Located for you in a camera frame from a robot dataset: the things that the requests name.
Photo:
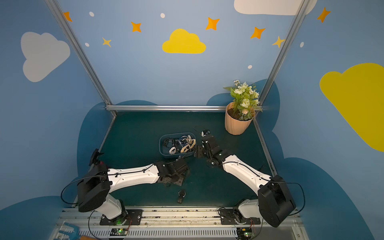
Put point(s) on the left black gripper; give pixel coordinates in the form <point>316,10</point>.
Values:
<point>181,173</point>

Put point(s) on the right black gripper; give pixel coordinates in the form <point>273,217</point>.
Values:
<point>206,140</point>

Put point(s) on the black strap watch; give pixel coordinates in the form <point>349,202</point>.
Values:
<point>181,196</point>

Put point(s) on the black chunky watch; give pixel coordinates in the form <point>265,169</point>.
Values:
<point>169,142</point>

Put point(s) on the white strap watch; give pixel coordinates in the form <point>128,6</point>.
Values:
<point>173,151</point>

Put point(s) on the cream band watch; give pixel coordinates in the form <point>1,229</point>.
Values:
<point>188,145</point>

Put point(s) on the blue translucent watch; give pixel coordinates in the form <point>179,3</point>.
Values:
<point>182,142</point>

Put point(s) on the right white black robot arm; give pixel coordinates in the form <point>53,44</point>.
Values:
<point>275,201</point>

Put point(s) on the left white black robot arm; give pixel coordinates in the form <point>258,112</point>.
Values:
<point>94,190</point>

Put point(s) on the blue plastic storage box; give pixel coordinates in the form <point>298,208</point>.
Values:
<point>165,151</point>

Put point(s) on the peach ribbed flower pot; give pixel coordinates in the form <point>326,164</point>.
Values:
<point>236,127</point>

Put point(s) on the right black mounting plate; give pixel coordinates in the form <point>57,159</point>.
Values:
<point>234,217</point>

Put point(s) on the black mounting plate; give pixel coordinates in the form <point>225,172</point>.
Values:
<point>127,218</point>
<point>234,217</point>

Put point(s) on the white artificial flower plant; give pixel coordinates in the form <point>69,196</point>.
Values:
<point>245,101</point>

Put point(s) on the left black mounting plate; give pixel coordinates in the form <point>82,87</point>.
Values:
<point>127,218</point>

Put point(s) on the red emergency button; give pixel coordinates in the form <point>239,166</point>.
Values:
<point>94,157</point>

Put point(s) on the right green circuit board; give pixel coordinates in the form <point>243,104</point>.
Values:
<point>244,234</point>

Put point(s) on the green circuit board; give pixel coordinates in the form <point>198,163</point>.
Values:
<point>119,232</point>
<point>244,234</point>

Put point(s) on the left green circuit board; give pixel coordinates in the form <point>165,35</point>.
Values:
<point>119,232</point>

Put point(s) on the blue plastic clamp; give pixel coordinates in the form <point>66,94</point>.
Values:
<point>73,235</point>

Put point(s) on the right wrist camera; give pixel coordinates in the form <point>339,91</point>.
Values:
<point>205,132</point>

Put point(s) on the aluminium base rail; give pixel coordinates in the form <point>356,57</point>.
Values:
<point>176,223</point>

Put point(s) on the horizontal aluminium frame bar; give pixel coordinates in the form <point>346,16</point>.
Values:
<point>155,108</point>

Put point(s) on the right aluminium frame post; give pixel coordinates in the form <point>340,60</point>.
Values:
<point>291,34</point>

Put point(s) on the aluminium frame post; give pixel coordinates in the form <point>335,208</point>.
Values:
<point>291,34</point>
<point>64,24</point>

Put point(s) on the left aluminium frame post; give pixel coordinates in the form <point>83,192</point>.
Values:
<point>64,24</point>

